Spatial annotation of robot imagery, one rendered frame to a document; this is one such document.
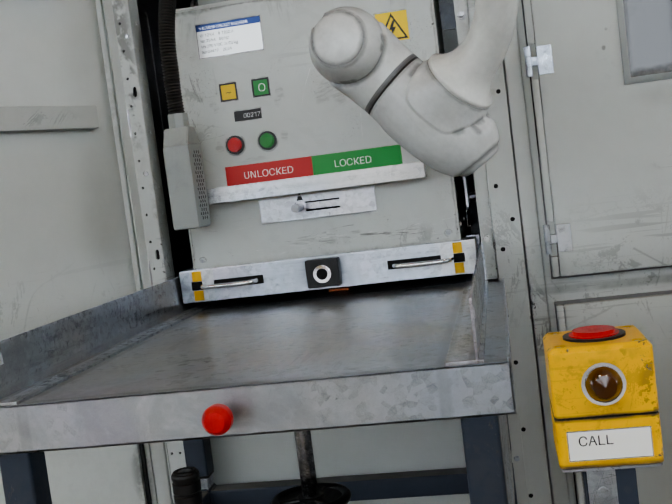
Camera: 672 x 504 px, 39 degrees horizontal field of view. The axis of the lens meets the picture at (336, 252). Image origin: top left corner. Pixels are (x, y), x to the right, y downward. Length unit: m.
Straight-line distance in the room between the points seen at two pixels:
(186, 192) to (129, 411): 0.62
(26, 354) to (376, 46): 0.59
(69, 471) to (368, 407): 0.99
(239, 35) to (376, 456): 0.79
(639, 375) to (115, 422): 0.59
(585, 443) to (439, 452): 0.97
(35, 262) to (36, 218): 0.07
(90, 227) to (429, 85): 0.74
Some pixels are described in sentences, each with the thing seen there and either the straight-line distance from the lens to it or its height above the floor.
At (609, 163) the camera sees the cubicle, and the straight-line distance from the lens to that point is 1.64.
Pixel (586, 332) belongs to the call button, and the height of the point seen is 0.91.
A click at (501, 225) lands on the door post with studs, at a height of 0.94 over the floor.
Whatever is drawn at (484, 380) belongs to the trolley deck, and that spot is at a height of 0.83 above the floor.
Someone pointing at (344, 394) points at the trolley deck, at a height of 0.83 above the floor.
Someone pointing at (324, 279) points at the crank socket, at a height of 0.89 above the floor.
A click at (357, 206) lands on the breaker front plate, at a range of 1.67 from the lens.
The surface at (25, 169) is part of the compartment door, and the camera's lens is 1.67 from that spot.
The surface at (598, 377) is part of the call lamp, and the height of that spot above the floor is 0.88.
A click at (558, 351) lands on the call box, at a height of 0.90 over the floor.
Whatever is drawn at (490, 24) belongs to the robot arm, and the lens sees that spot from 1.22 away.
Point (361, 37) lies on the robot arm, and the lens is 1.23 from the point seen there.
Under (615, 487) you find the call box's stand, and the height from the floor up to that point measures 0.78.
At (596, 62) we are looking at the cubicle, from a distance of 1.65.
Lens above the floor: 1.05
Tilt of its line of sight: 4 degrees down
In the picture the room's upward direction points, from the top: 7 degrees counter-clockwise
